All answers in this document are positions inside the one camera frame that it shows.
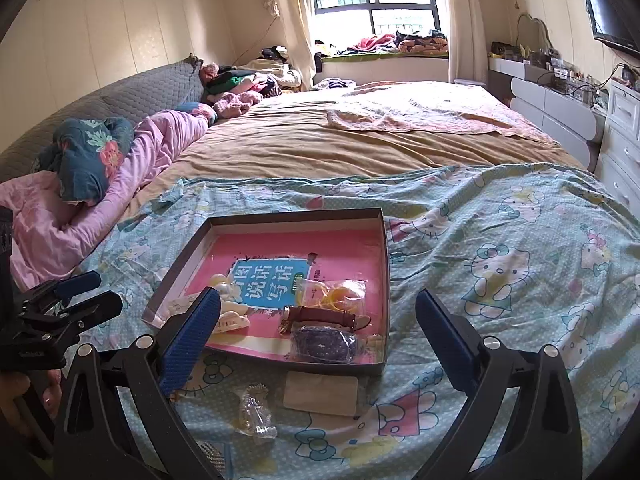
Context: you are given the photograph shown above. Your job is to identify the yellow hair accessory packet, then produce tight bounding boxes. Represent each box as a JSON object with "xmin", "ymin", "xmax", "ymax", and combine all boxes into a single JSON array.
[{"xmin": 312, "ymin": 279, "xmax": 368, "ymax": 313}]

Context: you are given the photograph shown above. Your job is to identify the cloud shaped mirror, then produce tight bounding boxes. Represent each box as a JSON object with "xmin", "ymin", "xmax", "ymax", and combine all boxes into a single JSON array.
[{"xmin": 516, "ymin": 12, "xmax": 552, "ymax": 53}]

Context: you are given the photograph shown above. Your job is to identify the tan bed sheet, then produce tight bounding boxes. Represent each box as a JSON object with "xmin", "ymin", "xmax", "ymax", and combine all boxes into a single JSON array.
[{"xmin": 120, "ymin": 80, "xmax": 588, "ymax": 221}]

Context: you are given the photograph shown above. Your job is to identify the cartoon printed blanket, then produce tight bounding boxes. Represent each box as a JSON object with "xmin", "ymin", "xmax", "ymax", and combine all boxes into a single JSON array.
[{"xmin": 65, "ymin": 162, "xmax": 640, "ymax": 480}]

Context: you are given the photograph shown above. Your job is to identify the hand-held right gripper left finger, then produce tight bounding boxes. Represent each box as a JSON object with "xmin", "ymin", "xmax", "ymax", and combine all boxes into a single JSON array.
[{"xmin": 52, "ymin": 286, "xmax": 223, "ymax": 480}]

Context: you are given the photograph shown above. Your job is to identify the pink lace blanket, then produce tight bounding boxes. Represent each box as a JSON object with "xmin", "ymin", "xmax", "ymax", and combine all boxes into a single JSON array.
[{"xmin": 326, "ymin": 82, "xmax": 561, "ymax": 143}]

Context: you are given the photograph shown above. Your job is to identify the blue floral pillow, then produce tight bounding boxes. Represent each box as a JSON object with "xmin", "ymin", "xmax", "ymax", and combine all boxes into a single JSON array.
[
  {"xmin": 32, "ymin": 117, "xmax": 136, "ymax": 206},
  {"xmin": 175, "ymin": 102, "xmax": 217, "ymax": 126}
]

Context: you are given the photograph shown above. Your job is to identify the grey quilted headboard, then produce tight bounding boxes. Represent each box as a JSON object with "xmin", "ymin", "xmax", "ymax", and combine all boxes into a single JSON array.
[{"xmin": 0, "ymin": 57, "xmax": 206, "ymax": 183}]

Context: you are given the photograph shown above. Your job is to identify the clear packet with brooch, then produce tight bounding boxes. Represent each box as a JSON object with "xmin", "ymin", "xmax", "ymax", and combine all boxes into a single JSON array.
[{"xmin": 239, "ymin": 384, "xmax": 278, "ymax": 440}]

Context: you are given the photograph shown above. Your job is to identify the wall television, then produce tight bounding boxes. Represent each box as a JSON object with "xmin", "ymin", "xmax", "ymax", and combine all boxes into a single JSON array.
[{"xmin": 580, "ymin": 0, "xmax": 640, "ymax": 61}]

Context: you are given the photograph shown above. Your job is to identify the brown strap watch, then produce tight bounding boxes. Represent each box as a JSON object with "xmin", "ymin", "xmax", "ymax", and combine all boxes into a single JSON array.
[{"xmin": 279, "ymin": 306, "xmax": 372, "ymax": 335}]

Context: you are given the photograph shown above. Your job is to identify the cream hair claw clip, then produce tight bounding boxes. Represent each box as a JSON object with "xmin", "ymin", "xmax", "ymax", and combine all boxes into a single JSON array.
[{"xmin": 205, "ymin": 300, "xmax": 251, "ymax": 341}]

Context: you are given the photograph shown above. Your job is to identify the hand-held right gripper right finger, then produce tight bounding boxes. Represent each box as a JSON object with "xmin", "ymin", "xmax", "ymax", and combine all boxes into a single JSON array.
[{"xmin": 416, "ymin": 289, "xmax": 583, "ymax": 480}]

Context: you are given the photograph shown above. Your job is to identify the pile of clothes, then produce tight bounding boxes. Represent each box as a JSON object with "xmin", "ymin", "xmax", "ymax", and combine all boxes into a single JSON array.
[{"xmin": 200, "ymin": 57, "xmax": 306, "ymax": 106}]

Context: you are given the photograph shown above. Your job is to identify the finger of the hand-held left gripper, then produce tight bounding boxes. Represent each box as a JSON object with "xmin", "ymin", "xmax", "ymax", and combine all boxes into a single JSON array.
[
  {"xmin": 17, "ymin": 270, "xmax": 102, "ymax": 313},
  {"xmin": 30, "ymin": 291, "xmax": 123, "ymax": 356}
]

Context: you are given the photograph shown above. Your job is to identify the pink book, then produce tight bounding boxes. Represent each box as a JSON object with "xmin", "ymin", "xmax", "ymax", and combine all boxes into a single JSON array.
[{"xmin": 182, "ymin": 232, "xmax": 386, "ymax": 361}]

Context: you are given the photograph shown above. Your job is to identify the dark blue scrunchie packet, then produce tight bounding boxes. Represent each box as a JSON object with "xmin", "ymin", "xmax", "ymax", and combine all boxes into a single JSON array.
[{"xmin": 290, "ymin": 325, "xmax": 362, "ymax": 365}]

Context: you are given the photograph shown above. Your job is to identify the pink quilt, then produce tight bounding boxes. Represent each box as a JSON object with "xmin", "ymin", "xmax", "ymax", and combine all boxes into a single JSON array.
[{"xmin": 0, "ymin": 109, "xmax": 216, "ymax": 291}]

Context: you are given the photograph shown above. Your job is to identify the grey cardboard box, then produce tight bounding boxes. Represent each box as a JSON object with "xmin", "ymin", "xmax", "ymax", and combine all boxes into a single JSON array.
[{"xmin": 141, "ymin": 207, "xmax": 391, "ymax": 377}]

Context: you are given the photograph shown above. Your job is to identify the rhinestone hair clip case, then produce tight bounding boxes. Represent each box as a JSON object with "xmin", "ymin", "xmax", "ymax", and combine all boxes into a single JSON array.
[{"xmin": 194, "ymin": 441, "xmax": 227, "ymax": 467}]

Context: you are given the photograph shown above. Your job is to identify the pink plush toy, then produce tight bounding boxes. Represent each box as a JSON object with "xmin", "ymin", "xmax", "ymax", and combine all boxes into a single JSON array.
[{"xmin": 212, "ymin": 92, "xmax": 263, "ymax": 121}]

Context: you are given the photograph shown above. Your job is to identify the white grey dressing table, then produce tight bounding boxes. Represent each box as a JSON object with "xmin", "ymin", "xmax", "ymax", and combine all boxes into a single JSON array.
[{"xmin": 487, "ymin": 55, "xmax": 608, "ymax": 173}]

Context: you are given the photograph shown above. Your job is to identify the person's left hand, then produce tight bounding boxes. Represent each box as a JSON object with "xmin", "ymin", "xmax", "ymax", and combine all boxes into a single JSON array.
[{"xmin": 0, "ymin": 367, "xmax": 65, "ymax": 441}]

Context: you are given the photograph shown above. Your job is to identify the white drawer cabinet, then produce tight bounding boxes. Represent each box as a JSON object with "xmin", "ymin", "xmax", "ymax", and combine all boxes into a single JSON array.
[{"xmin": 597, "ymin": 77, "xmax": 640, "ymax": 218}]

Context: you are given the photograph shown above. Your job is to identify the beige paper card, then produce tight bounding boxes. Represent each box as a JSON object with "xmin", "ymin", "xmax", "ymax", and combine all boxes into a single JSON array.
[{"xmin": 282, "ymin": 374, "xmax": 360, "ymax": 417}]

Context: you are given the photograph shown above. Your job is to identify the cream curtain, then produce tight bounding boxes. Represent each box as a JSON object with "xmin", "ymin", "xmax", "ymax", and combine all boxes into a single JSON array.
[
  {"xmin": 265, "ymin": 0, "xmax": 318, "ymax": 92},
  {"xmin": 440, "ymin": 0, "xmax": 488, "ymax": 83}
]

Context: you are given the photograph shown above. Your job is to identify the clothes on window sill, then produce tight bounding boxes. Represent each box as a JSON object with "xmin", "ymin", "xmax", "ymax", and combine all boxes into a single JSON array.
[{"xmin": 345, "ymin": 29, "xmax": 448, "ymax": 56}]

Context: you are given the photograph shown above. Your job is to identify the row of cosmetics bottles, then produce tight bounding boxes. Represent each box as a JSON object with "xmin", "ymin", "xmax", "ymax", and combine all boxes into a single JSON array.
[{"xmin": 491, "ymin": 40, "xmax": 608, "ymax": 103}]

